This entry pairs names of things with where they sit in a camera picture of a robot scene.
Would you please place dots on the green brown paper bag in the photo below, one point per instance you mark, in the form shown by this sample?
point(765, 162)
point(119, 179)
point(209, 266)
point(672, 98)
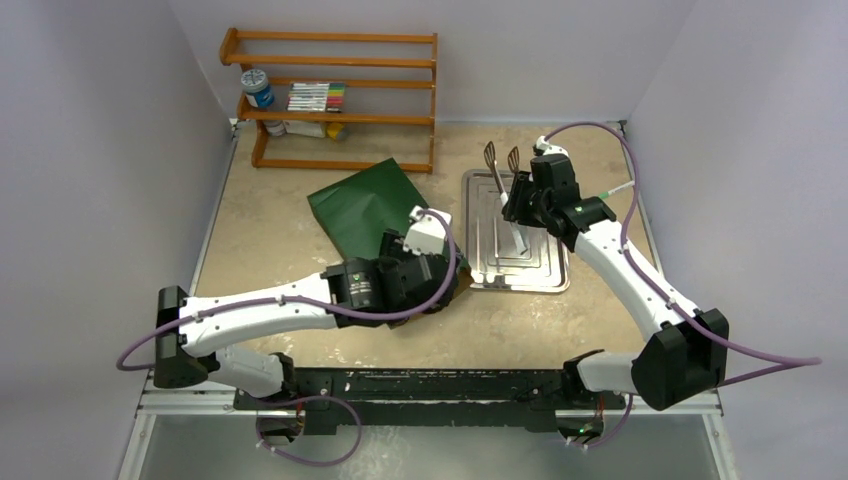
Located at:
point(354, 213)

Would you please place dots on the blue white jar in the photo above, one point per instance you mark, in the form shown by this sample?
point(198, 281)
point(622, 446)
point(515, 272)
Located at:
point(257, 88)

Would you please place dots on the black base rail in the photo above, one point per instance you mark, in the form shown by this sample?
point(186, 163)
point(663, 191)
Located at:
point(537, 400)

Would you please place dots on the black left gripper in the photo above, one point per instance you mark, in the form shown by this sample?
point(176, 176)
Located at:
point(394, 254)

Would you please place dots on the silver metal tongs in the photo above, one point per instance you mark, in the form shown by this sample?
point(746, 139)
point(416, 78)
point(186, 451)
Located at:
point(489, 155)

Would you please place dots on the pack of coloured markers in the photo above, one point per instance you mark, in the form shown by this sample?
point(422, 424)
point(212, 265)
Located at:
point(316, 97)

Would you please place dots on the orange wooden shelf rack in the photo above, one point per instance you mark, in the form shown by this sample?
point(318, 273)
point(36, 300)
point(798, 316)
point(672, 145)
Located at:
point(231, 52)

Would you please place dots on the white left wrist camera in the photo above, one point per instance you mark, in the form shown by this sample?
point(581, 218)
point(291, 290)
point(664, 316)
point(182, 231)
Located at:
point(427, 232)

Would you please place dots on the silver metal tray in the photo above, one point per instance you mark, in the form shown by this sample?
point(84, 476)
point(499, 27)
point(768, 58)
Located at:
point(504, 256)

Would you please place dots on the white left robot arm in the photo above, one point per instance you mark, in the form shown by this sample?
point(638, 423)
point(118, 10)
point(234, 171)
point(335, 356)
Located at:
point(197, 338)

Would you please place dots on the yellow small bottle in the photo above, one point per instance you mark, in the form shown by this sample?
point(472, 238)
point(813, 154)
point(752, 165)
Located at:
point(336, 131)

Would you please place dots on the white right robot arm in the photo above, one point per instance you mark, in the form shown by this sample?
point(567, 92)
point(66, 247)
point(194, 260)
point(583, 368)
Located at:
point(684, 352)

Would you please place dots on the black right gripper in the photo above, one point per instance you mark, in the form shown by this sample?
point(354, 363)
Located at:
point(515, 201)

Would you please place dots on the green white marker pen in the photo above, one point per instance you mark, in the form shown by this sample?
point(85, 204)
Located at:
point(616, 190)

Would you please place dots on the white small box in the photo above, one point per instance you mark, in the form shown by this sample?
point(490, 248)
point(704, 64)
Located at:
point(305, 128)

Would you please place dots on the small grey jar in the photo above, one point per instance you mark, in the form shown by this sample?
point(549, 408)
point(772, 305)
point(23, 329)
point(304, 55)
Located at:
point(274, 127)

